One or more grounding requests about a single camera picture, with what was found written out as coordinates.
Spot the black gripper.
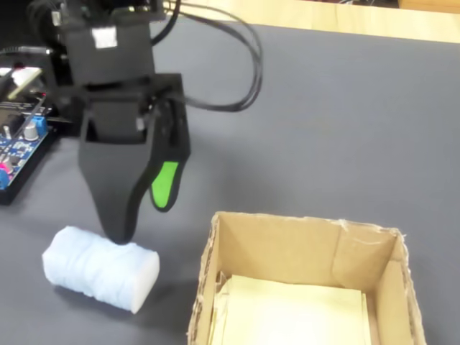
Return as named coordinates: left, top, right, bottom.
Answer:
left=57, top=10, right=192, bottom=214

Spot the white USB cable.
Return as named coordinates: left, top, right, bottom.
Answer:
left=0, top=68, right=41, bottom=84

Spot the black power plug cable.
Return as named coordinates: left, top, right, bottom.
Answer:
left=0, top=45, right=53, bottom=57

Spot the pale yellow paper sheet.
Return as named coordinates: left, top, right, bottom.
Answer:
left=211, top=275, right=373, bottom=345

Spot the white towel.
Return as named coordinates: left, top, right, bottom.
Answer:
left=41, top=225, right=161, bottom=316

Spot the brown wooden panel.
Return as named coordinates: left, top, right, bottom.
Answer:
left=397, top=0, right=460, bottom=11

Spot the thin black servo cable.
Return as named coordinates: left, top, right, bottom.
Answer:
left=154, top=0, right=258, bottom=109
left=150, top=0, right=265, bottom=113

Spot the blue circuit board black tray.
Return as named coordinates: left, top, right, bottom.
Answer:
left=0, top=100, right=60, bottom=206

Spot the open cardboard box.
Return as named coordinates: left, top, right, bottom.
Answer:
left=185, top=211, right=428, bottom=345

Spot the wide plain black gripper finger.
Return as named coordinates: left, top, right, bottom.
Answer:
left=78, top=140, right=156, bottom=244

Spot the motor controller board red LED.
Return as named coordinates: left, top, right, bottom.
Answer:
left=0, top=66, right=50, bottom=109

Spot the grey table mat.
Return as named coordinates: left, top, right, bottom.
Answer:
left=0, top=14, right=460, bottom=345

